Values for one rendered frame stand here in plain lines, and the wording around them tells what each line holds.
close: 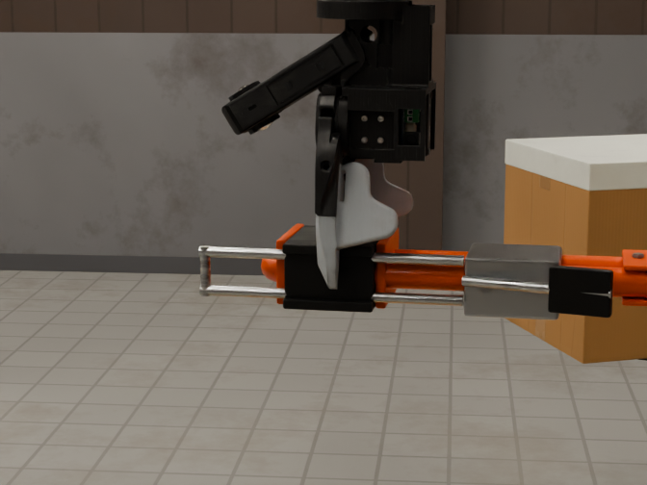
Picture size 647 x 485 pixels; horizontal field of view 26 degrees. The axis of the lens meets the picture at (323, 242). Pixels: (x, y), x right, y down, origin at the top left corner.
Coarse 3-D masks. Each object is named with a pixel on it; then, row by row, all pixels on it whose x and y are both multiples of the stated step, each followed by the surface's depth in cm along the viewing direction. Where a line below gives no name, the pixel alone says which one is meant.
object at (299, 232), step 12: (300, 228) 111; (312, 228) 110; (288, 240) 106; (300, 240) 106; (312, 240) 106; (384, 240) 105; (396, 240) 110; (384, 252) 104; (276, 264) 106; (384, 264) 104; (276, 276) 106; (384, 288) 105; (276, 300) 107
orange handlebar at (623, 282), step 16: (464, 256) 108; (576, 256) 106; (592, 256) 106; (608, 256) 106; (624, 256) 104; (640, 256) 103; (272, 272) 107; (400, 272) 104; (416, 272) 104; (432, 272) 104; (448, 272) 104; (464, 272) 103; (624, 272) 102; (640, 272) 101; (400, 288) 105; (416, 288) 105; (432, 288) 104; (448, 288) 104; (624, 288) 101; (640, 288) 101; (624, 304) 102; (640, 304) 101
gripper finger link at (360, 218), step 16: (352, 176) 102; (368, 176) 102; (352, 192) 102; (368, 192) 102; (352, 208) 102; (368, 208) 102; (384, 208) 102; (320, 224) 102; (336, 224) 102; (352, 224) 102; (368, 224) 102; (384, 224) 102; (320, 240) 102; (336, 240) 102; (352, 240) 102; (368, 240) 102; (320, 256) 103; (336, 256) 102; (336, 272) 102; (336, 288) 103
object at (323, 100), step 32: (320, 0) 104; (352, 32) 103; (384, 32) 103; (416, 32) 102; (384, 64) 103; (416, 64) 102; (320, 96) 103; (352, 96) 102; (384, 96) 101; (416, 96) 101; (352, 128) 103; (384, 128) 103; (416, 128) 105; (384, 160) 103; (416, 160) 102
